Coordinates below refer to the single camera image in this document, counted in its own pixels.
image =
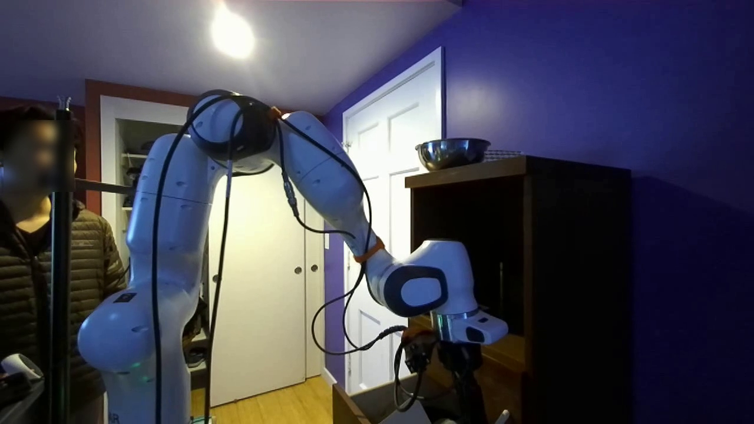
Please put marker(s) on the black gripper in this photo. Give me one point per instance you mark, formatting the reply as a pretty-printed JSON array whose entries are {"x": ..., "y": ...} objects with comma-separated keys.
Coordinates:
[{"x": 463, "y": 361}]

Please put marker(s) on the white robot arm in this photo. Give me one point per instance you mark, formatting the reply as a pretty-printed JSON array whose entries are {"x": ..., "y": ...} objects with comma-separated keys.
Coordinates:
[{"x": 134, "y": 338}]

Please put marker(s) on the open wooden drawer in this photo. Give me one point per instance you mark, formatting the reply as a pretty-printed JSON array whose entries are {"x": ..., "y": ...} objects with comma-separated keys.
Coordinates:
[{"x": 413, "y": 401}]

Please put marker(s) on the dark wooden cabinet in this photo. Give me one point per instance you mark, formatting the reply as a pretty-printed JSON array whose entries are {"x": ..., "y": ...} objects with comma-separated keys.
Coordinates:
[{"x": 549, "y": 246}]

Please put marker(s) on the white closet door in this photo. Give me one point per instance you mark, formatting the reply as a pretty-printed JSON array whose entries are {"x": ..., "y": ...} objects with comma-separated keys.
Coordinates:
[{"x": 269, "y": 277}]

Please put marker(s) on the metal bowl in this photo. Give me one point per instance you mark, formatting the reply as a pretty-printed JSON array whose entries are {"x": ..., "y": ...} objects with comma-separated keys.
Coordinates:
[{"x": 441, "y": 153}]

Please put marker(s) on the white panel door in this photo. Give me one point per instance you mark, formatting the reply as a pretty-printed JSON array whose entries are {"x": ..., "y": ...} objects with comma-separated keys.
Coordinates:
[{"x": 380, "y": 134}]

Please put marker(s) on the ceiling light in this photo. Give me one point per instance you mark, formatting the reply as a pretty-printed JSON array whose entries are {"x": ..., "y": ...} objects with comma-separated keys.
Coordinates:
[{"x": 232, "y": 33}]

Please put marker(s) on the person in dark jacket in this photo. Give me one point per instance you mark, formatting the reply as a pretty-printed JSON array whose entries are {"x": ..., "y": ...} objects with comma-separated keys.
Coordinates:
[{"x": 27, "y": 143}]

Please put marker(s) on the black camera stand pole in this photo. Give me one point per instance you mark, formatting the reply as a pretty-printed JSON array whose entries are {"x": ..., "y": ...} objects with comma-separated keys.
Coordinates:
[{"x": 62, "y": 185}]

